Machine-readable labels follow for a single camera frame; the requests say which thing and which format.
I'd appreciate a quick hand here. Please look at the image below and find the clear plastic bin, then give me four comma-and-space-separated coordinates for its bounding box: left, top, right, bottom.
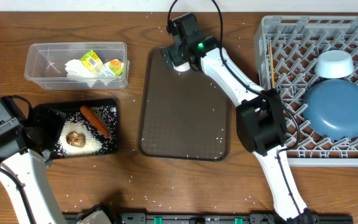
24, 42, 129, 90

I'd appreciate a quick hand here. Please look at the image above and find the grey dishwasher rack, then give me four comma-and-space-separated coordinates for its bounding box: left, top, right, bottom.
254, 16, 358, 167

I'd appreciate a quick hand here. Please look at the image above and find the orange carrot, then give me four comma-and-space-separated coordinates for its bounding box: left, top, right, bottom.
80, 106, 110, 138

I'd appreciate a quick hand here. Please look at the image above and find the black waste tray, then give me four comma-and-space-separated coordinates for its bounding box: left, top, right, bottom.
35, 99, 118, 159

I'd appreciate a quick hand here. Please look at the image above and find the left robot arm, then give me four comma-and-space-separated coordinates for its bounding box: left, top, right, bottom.
0, 95, 114, 224

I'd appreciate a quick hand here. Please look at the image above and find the light blue bowl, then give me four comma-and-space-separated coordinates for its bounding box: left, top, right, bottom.
314, 50, 354, 79

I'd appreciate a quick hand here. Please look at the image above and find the green snack wrapper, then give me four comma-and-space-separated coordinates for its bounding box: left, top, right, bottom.
80, 50, 124, 77

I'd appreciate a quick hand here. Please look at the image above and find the dark blue plate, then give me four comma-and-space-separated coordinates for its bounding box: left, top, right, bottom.
303, 79, 358, 141

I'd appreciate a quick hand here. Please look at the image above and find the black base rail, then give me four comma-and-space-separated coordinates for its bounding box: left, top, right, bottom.
62, 212, 354, 224

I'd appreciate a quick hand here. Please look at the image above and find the white plastic cup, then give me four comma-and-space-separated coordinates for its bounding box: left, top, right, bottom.
173, 62, 190, 72

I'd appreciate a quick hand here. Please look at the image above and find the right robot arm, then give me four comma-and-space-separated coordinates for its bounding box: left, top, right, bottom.
162, 12, 313, 223

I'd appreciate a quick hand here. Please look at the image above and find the right black cable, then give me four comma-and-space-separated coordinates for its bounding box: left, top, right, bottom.
166, 0, 304, 218

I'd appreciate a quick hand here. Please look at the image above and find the white napkin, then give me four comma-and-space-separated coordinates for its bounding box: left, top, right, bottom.
65, 59, 96, 78

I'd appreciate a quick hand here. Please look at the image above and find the dark brown serving tray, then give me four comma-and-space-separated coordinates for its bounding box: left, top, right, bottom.
138, 47, 232, 161

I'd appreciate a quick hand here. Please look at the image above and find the wooden chopstick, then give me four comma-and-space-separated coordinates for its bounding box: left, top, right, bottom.
269, 42, 275, 89

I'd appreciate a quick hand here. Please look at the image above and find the golden brown food scrap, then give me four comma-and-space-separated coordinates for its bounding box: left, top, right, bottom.
66, 131, 86, 147

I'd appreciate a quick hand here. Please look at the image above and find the white rice pile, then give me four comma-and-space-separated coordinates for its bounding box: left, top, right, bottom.
55, 106, 117, 158

